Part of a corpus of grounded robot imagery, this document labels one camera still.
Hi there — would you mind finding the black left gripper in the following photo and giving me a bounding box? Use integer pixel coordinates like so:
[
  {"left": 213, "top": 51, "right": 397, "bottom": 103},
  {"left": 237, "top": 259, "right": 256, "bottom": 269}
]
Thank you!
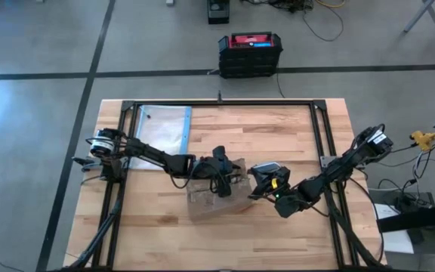
[{"left": 193, "top": 145, "right": 243, "bottom": 199}]

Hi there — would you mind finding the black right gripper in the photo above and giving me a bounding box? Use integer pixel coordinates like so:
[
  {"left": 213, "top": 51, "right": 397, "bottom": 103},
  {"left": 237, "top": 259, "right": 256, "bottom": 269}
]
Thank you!
[{"left": 247, "top": 166, "right": 292, "bottom": 201}]

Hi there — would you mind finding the taped brown cardboard box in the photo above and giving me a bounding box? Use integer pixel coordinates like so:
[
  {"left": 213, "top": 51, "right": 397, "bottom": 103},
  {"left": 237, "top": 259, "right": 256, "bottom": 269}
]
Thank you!
[{"left": 185, "top": 157, "right": 255, "bottom": 222}]

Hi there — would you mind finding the clear mesh blue-zipper bag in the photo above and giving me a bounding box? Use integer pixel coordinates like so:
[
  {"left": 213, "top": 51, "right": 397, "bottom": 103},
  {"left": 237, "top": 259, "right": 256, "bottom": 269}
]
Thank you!
[{"left": 128, "top": 104, "right": 193, "bottom": 171}]

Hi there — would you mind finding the red and black toolbox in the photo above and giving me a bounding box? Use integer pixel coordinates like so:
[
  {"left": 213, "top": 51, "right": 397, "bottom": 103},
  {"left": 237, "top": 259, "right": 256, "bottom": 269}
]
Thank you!
[{"left": 217, "top": 32, "right": 283, "bottom": 79}]

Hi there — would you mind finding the white paper sheet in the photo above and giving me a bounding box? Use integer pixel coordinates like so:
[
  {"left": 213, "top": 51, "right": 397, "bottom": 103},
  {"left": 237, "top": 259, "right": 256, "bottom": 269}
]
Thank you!
[{"left": 374, "top": 202, "right": 415, "bottom": 254}]

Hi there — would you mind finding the black floor device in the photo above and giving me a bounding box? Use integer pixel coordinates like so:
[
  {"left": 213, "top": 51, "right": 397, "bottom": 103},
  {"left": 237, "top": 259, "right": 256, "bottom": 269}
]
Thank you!
[{"left": 206, "top": 0, "right": 230, "bottom": 25}]

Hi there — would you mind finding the black flat bar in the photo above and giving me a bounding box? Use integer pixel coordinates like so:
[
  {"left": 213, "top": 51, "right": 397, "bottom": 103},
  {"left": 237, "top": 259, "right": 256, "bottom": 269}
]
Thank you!
[{"left": 376, "top": 199, "right": 435, "bottom": 233}]

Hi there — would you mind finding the yellow power plug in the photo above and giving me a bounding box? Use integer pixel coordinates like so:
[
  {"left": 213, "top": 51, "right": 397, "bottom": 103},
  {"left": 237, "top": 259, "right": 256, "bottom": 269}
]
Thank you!
[{"left": 409, "top": 130, "right": 435, "bottom": 151}]

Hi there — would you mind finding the grey metal furniture leg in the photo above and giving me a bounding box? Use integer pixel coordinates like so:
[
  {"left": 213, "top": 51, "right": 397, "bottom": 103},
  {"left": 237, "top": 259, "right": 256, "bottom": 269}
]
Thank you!
[{"left": 401, "top": 0, "right": 435, "bottom": 35}]

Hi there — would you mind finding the thin black toolbox cord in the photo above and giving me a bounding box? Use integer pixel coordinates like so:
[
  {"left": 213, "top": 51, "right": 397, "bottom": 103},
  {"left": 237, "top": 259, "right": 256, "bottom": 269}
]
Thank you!
[{"left": 275, "top": 72, "right": 285, "bottom": 98}]

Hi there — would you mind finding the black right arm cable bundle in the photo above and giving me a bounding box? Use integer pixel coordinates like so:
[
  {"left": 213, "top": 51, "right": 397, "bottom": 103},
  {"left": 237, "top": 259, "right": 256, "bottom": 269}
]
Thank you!
[{"left": 329, "top": 177, "right": 388, "bottom": 272}]

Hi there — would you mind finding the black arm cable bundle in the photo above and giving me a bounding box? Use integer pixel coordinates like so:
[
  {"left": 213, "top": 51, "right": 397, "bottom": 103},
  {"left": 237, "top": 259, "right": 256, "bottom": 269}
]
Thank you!
[
  {"left": 329, "top": 177, "right": 388, "bottom": 272},
  {"left": 64, "top": 181, "right": 126, "bottom": 272}
]

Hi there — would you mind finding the black left arm cable bundle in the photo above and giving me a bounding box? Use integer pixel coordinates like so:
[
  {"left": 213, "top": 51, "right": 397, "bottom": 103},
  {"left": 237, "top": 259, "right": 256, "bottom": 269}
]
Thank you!
[{"left": 64, "top": 181, "right": 126, "bottom": 272}]

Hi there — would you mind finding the black looped floor cable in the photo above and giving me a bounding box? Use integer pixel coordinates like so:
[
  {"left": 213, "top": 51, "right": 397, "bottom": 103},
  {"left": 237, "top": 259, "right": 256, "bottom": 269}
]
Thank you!
[{"left": 302, "top": 6, "right": 345, "bottom": 42}]

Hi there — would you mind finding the floor cable tangle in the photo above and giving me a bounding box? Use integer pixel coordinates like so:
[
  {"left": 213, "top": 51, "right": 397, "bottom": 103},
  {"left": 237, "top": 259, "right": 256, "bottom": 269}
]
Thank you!
[{"left": 239, "top": 0, "right": 315, "bottom": 12}]

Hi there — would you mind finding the yellow floor cable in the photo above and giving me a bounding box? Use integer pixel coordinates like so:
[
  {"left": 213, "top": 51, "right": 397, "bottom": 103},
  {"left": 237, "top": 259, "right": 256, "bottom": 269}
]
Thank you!
[{"left": 313, "top": 0, "right": 347, "bottom": 9}]

